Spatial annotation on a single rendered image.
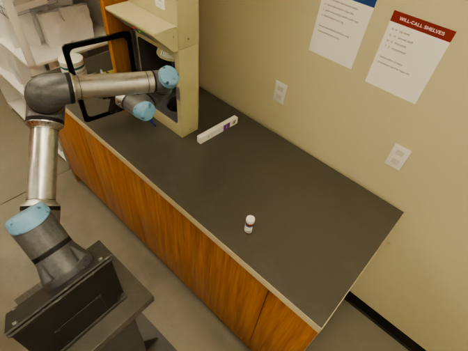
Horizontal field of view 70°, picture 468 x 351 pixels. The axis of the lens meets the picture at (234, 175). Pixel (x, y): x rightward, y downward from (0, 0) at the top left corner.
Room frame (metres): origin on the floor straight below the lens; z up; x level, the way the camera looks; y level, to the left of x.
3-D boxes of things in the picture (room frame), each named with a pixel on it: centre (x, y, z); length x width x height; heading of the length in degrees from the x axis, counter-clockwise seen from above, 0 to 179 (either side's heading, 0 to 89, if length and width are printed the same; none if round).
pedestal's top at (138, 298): (0.42, 0.45, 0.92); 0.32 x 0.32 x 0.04; 54
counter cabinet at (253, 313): (1.33, 0.24, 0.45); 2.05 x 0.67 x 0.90; 52
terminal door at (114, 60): (1.36, 0.66, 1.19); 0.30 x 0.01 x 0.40; 133
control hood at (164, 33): (1.34, 0.45, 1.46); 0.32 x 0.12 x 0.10; 52
